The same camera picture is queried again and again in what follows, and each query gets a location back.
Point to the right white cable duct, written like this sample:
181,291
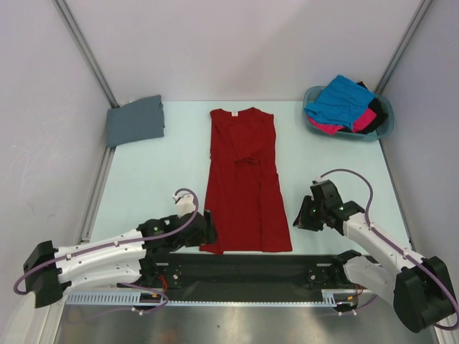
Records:
340,296

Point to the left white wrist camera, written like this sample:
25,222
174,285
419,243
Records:
185,204

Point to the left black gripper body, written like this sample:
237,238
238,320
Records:
197,239

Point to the aluminium corner post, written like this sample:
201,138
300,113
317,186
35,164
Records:
408,35
73,27

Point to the pink t shirt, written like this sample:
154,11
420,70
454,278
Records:
361,123

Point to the red t shirt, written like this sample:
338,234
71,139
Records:
243,190

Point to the black t shirt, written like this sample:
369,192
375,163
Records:
382,115

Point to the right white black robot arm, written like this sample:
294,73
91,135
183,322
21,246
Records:
418,288

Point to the teal plastic basket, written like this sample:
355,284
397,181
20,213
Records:
382,131

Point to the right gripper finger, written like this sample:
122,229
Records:
307,205
301,221

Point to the left white cable duct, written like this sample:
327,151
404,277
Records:
119,298

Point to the left aluminium corner post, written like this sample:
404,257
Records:
73,27

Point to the folded grey t shirt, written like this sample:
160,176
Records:
142,119

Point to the right aluminium corner post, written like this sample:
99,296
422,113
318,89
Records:
408,35

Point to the blue t shirt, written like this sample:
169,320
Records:
342,102

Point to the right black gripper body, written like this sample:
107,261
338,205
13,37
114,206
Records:
315,217

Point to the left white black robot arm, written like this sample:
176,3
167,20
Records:
127,260

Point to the white cable duct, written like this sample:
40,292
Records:
340,296
119,298

